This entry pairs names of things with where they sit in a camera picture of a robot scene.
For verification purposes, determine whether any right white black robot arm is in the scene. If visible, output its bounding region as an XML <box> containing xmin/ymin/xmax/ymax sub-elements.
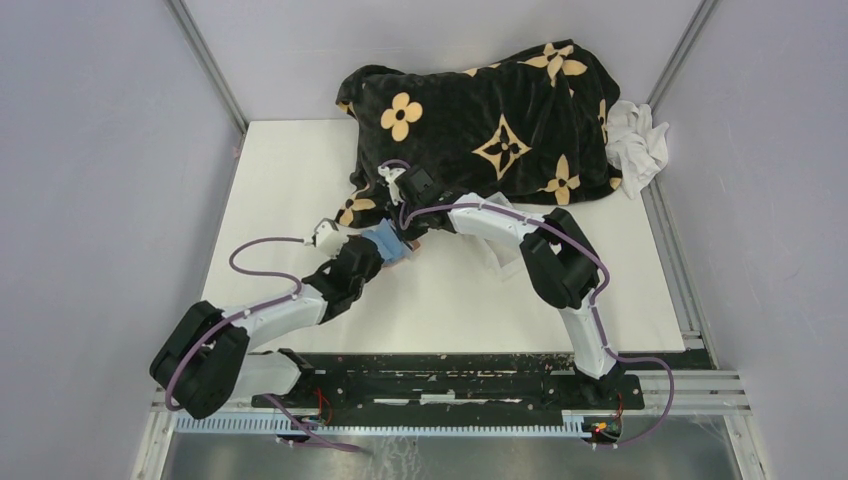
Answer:
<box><xmin>377</xmin><ymin>160</ymin><xmax>618</xmax><ymax>408</ymax></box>

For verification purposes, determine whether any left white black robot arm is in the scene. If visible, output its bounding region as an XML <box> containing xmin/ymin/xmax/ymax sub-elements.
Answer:
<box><xmin>149</xmin><ymin>235</ymin><xmax>384</xmax><ymax>419</ymax></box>

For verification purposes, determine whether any white plastic card tray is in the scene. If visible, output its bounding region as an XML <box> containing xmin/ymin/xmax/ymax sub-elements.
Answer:
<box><xmin>471</xmin><ymin>192</ymin><xmax>529</xmax><ymax>281</ymax></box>

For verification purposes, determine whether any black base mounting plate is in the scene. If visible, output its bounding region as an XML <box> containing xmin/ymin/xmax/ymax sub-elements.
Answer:
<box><xmin>278</xmin><ymin>353</ymin><xmax>645</xmax><ymax>427</ymax></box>

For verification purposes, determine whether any black floral plush blanket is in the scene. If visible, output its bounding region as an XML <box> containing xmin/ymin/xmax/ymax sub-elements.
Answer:
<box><xmin>336</xmin><ymin>40</ymin><xmax>623</xmax><ymax>229</ymax></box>

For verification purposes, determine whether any white crumpled cloth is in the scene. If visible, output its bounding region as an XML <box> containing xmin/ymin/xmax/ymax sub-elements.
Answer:
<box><xmin>606</xmin><ymin>100</ymin><xmax>670</xmax><ymax>200</ymax></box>

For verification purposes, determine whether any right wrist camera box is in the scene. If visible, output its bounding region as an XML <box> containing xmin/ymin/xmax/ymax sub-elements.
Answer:
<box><xmin>377</xmin><ymin>165</ymin><xmax>407</xmax><ymax>206</ymax></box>

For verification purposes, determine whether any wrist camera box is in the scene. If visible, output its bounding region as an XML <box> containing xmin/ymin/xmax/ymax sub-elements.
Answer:
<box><xmin>311</xmin><ymin>218</ymin><xmax>349</xmax><ymax>258</ymax></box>
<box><xmin>377</xmin><ymin>165</ymin><xmax>407</xmax><ymax>206</ymax></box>

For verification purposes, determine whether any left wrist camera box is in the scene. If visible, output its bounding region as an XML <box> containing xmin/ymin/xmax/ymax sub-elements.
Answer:
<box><xmin>311</xmin><ymin>218</ymin><xmax>349</xmax><ymax>258</ymax></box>

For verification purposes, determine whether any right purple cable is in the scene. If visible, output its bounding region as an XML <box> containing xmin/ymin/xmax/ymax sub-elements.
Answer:
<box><xmin>378</xmin><ymin>158</ymin><xmax>676</xmax><ymax>447</ymax></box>

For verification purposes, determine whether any purple cable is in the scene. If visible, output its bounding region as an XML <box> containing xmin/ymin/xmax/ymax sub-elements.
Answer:
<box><xmin>378</xmin><ymin>158</ymin><xmax>676</xmax><ymax>447</ymax></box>
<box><xmin>164</xmin><ymin>237</ymin><xmax>366</xmax><ymax>454</ymax></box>

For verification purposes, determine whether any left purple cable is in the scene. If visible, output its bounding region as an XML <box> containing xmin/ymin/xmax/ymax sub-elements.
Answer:
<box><xmin>164</xmin><ymin>237</ymin><xmax>366</xmax><ymax>454</ymax></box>

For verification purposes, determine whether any light blue slotted rail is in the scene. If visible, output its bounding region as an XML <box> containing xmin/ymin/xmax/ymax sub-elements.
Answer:
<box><xmin>173</xmin><ymin>413</ymin><xmax>587</xmax><ymax>439</ymax></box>

